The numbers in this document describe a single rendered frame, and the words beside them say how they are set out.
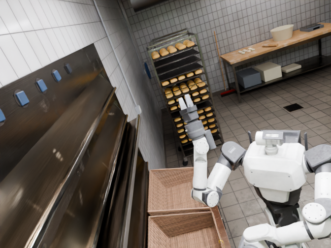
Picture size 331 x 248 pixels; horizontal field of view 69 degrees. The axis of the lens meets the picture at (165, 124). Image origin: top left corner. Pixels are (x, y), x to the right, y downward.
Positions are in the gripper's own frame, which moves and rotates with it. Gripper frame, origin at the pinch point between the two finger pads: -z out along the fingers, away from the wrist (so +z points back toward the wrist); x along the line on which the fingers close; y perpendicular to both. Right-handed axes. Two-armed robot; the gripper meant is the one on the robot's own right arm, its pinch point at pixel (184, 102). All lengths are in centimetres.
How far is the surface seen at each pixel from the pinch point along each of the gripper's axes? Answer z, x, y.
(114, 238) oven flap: 44, 4, 53
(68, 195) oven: 19, 6, 63
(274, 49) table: -50, -241, -327
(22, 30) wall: -49, 3, 58
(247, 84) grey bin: -7, -298, -289
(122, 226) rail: 40, 5, 48
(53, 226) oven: 25, 19, 69
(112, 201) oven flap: 35, -18, 48
